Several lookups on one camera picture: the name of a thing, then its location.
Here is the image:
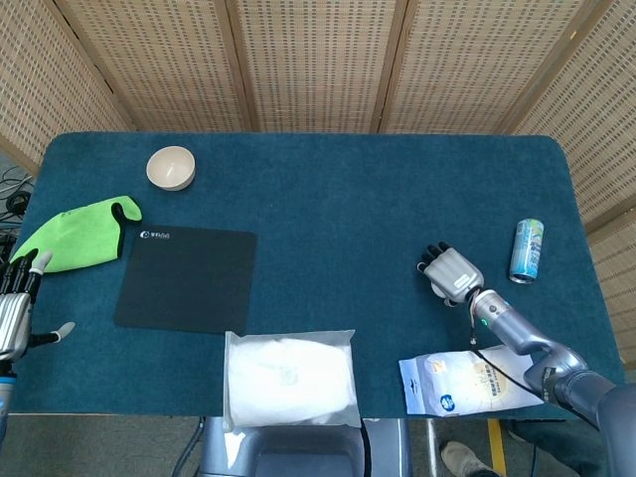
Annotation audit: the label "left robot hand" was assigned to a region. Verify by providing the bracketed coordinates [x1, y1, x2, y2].
[0, 247, 77, 363]

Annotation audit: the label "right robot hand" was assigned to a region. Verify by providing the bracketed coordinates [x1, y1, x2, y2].
[415, 240, 486, 308]

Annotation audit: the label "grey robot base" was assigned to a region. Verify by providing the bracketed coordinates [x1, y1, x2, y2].
[198, 415, 413, 477]

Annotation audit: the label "black mouse pad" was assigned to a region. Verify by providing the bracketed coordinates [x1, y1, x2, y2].
[113, 224, 258, 336]

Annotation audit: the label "blue drink can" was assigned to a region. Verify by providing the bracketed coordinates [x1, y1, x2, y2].
[508, 219, 547, 285]

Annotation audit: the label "green cloth with black trim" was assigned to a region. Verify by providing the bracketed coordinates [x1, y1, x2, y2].
[9, 195, 143, 274]

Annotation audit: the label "blue and white pouch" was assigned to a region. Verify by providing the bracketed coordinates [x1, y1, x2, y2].
[398, 344, 546, 416]

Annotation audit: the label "teal tablecloth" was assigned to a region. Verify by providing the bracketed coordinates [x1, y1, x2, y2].
[8, 131, 626, 421]

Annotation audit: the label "beige shoe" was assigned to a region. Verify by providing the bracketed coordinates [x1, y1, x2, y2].
[440, 440, 503, 477]

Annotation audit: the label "translucent bag with white filling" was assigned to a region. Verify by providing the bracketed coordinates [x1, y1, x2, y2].
[222, 328, 363, 433]

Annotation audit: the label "beige bowl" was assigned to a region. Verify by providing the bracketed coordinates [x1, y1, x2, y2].
[145, 145, 197, 193]

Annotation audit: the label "wicker folding screen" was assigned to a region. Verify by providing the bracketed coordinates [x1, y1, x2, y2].
[0, 0, 636, 379]

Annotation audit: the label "black floor cables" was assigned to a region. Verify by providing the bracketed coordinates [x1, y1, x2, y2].
[0, 166, 36, 249]

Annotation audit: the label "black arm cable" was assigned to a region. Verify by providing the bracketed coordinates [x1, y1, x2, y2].
[470, 341, 548, 395]

